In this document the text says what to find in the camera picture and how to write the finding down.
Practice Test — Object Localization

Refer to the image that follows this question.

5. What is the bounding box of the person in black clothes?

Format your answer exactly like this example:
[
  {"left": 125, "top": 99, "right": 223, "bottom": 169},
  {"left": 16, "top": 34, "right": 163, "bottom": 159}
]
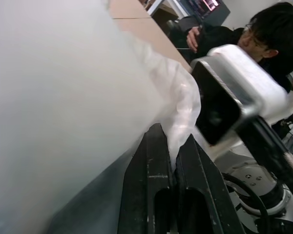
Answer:
[{"left": 195, "top": 1, "right": 293, "bottom": 94}]

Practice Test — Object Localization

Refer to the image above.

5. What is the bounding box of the black robot neck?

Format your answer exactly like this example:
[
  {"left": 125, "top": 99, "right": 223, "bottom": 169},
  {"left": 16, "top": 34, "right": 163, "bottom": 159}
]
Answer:
[{"left": 236, "top": 114, "right": 293, "bottom": 197}]

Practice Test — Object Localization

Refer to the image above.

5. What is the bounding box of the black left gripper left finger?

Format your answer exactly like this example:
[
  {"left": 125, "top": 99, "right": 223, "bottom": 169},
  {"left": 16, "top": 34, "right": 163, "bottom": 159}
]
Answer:
[{"left": 117, "top": 122, "right": 174, "bottom": 234}]

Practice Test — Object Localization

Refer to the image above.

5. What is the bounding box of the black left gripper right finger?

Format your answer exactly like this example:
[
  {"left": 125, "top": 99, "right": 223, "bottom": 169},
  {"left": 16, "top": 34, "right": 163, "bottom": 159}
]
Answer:
[{"left": 174, "top": 133, "right": 245, "bottom": 234}]

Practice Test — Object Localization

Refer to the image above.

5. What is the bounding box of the translucent white drawstring bag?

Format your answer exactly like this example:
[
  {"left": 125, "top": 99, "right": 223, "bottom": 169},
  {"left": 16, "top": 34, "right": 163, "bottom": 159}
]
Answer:
[{"left": 0, "top": 0, "right": 202, "bottom": 234}]

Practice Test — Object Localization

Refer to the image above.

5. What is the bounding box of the brown wooden desk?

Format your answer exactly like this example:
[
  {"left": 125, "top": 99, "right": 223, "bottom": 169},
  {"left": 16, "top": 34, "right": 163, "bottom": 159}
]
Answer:
[{"left": 108, "top": 0, "right": 194, "bottom": 72}]

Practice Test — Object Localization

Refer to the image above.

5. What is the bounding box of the bystander bare hand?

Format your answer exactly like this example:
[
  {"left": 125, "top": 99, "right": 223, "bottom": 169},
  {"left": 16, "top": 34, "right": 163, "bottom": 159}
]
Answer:
[{"left": 186, "top": 25, "right": 204, "bottom": 53}]

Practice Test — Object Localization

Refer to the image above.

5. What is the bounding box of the silver robot torso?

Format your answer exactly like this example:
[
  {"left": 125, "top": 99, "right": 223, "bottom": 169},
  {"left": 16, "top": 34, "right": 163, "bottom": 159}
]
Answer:
[{"left": 205, "top": 136, "right": 293, "bottom": 234}]

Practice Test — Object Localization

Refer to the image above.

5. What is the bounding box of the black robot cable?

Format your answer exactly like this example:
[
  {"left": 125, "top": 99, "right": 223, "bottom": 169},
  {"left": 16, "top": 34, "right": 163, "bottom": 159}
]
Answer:
[{"left": 221, "top": 172, "right": 270, "bottom": 218}]

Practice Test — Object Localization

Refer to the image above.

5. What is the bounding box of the dark computer monitor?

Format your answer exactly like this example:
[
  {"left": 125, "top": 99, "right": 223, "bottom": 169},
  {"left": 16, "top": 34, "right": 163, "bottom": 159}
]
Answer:
[{"left": 187, "top": 0, "right": 231, "bottom": 21}]

